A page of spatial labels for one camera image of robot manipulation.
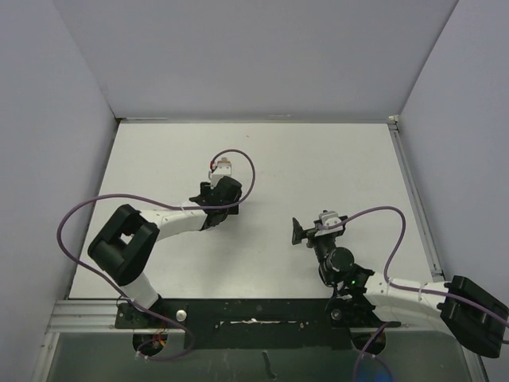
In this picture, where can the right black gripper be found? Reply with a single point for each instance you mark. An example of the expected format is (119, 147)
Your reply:
(301, 233)

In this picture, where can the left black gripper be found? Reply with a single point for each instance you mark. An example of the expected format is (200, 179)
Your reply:
(205, 189)

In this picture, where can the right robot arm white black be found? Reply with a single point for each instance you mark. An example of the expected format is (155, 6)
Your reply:
(363, 298)

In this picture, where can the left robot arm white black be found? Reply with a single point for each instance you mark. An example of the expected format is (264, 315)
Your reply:
(123, 246)

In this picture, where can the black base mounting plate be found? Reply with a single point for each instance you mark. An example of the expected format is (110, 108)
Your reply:
(245, 324)

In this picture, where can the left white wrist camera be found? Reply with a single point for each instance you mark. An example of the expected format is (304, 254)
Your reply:
(219, 168)

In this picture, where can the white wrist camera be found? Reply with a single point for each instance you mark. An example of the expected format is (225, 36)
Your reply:
(328, 222)
(219, 168)

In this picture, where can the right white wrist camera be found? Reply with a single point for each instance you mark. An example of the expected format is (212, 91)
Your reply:
(328, 222)

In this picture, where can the aluminium right side rail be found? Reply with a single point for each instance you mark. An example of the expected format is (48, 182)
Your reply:
(415, 201)

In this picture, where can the aluminium rail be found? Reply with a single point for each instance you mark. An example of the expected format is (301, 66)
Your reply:
(415, 201)
(82, 316)

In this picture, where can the aluminium front rail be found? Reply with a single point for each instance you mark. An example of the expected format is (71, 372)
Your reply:
(82, 316)

